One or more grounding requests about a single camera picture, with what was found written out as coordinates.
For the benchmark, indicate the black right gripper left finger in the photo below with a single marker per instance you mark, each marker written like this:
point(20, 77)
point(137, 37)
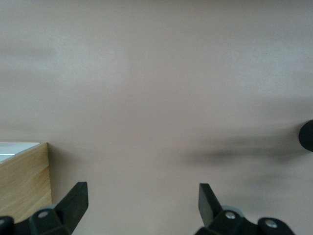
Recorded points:
point(73, 203)

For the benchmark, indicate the wooden drawer cabinet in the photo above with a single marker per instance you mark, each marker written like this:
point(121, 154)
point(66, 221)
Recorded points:
point(22, 186)

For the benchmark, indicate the black foam cylinder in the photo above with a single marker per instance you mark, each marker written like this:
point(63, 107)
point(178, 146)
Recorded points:
point(307, 135)

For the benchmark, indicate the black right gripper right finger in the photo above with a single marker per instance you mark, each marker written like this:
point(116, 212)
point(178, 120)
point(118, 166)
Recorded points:
point(207, 205)

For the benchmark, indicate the brown table cloth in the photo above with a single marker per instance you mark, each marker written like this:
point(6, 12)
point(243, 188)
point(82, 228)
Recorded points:
point(146, 73)

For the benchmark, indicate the white-fronted wooden drawer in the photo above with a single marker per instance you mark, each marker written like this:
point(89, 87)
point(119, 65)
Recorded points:
point(17, 148)

